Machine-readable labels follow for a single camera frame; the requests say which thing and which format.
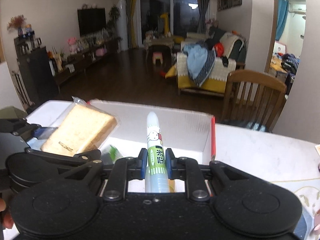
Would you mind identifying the blue curtain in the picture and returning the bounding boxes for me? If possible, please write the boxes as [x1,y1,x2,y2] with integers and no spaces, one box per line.
[276,0,290,42]

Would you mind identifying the glass sliding door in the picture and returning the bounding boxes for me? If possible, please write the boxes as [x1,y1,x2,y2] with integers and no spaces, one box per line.
[139,0,200,49]

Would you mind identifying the green snack packet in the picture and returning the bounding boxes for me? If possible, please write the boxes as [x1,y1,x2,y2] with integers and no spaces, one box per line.
[109,144,125,162]

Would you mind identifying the sofa with yellow white cover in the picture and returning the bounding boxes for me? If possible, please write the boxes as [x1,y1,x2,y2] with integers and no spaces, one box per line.
[176,26,247,97]

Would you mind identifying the light blue garment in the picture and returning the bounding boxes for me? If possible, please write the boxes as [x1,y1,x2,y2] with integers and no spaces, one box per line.
[187,44,208,81]

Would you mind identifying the orange red bag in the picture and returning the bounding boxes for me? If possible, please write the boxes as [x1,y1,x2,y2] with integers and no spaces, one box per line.
[214,42,225,57]

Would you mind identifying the wooden chair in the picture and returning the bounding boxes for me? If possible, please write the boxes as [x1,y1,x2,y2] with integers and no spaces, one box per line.
[221,70,288,131]

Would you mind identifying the pink stool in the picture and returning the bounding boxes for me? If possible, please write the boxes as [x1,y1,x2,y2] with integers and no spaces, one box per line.
[152,51,165,65]

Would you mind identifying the white tower air conditioner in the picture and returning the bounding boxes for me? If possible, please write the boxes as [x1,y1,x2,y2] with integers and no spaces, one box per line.
[117,0,129,52]

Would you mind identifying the packed bread slice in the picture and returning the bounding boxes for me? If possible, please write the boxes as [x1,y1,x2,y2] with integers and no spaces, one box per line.
[40,96,121,157]

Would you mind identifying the pink plush toy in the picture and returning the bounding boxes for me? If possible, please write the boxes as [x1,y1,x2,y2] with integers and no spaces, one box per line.
[67,37,78,55]

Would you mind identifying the grey yellow curtain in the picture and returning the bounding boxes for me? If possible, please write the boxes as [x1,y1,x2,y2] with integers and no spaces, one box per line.
[124,0,139,51]
[196,0,213,35]

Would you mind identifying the white wall air conditioner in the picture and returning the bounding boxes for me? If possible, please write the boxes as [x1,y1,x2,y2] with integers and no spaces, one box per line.
[287,3,307,15]

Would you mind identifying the yellow giraffe toy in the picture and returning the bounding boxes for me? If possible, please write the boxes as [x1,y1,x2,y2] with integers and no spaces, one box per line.
[159,13,171,36]

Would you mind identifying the white red cardboard box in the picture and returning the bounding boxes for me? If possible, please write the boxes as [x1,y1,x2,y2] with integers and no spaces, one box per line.
[85,99,217,194]

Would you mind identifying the green houseplant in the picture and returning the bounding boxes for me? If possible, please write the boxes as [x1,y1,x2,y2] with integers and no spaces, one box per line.
[107,4,122,32]

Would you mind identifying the green white tube packet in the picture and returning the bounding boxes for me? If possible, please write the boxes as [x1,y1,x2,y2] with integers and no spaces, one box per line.
[145,111,172,193]

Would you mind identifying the pile of dark clothes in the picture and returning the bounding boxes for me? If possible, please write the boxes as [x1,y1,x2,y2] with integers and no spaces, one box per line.
[281,52,300,71]

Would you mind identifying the wooden coffee table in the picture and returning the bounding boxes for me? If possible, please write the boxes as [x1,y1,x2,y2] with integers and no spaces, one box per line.
[144,36,176,56]

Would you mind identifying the person's left hand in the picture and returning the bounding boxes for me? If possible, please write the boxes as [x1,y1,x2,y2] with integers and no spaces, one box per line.
[0,197,14,229]

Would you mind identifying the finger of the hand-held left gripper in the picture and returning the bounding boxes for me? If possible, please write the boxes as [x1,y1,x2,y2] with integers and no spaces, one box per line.
[24,147,102,167]
[0,117,59,142]

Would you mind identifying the dried flowers in vase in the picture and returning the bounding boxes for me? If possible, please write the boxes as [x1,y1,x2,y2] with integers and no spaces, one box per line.
[7,14,27,36]

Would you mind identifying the pink framed board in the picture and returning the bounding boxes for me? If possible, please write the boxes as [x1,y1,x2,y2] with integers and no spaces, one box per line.
[273,41,287,56]

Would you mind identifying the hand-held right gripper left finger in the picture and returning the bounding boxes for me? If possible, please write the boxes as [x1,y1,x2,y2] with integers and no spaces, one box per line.
[62,148,148,203]

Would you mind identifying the black television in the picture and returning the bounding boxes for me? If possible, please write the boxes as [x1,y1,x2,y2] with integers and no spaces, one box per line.
[77,8,106,36]

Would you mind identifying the pink object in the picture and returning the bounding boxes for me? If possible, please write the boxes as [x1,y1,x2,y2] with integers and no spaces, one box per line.
[312,208,320,233]

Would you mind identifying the dark wooden TV cabinet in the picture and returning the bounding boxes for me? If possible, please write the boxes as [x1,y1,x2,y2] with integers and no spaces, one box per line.
[53,37,121,87]

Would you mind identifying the black cabinet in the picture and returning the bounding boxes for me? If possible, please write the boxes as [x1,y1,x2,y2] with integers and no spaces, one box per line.
[14,45,60,107]

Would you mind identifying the black coffee machine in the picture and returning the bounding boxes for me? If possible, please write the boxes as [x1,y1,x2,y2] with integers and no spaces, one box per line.
[14,31,43,55]

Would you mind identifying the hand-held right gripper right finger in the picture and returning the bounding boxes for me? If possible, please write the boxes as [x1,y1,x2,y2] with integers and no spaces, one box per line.
[165,148,251,204]

